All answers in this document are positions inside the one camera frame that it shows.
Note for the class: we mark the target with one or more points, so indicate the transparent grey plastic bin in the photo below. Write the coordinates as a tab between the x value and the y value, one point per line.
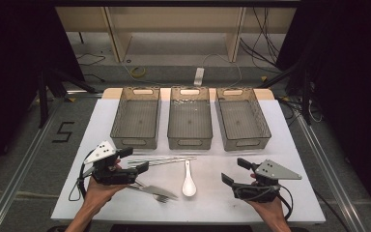
136	119
190	121
243	121

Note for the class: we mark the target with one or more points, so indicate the black metal stand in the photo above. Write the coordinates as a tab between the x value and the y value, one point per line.
43	96
306	93

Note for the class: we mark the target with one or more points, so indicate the black curtain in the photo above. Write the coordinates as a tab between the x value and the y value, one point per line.
9	64
351	80

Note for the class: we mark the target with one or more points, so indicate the light wooden shelf unit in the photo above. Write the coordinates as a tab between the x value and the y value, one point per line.
174	22

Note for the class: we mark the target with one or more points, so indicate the white ceramic spoon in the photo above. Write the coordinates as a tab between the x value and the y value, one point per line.
189	188

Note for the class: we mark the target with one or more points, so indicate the metal fork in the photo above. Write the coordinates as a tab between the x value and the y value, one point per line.
162	199

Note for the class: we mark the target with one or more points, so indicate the white table sheet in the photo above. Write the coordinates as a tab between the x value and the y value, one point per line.
212	209

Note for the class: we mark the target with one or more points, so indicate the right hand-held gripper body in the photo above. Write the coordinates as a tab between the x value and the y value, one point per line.
261	188

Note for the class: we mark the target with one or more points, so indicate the metal chopstick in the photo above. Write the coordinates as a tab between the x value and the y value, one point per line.
161	162
164	158

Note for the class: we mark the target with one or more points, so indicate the person's left hand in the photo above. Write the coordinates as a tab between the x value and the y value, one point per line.
101	191

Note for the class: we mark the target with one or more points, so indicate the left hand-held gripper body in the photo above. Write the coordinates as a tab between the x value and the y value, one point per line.
109	175

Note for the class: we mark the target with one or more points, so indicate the metal floor rail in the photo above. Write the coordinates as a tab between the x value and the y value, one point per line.
16	180
331	174

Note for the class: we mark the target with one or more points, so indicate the white power strip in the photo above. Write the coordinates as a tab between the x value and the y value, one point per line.
199	76

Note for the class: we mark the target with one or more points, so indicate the person's right hand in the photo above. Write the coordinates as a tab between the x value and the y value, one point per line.
272	211

